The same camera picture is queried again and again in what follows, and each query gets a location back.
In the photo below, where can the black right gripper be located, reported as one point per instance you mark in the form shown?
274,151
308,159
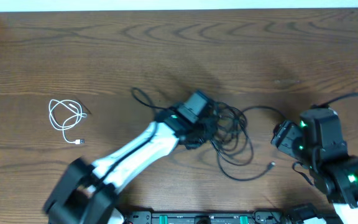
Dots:
283,138

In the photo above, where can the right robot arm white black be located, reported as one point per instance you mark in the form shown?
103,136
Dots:
337,180

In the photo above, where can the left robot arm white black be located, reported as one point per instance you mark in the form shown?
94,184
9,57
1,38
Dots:
88,193

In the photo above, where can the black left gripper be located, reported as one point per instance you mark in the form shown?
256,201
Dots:
202,131

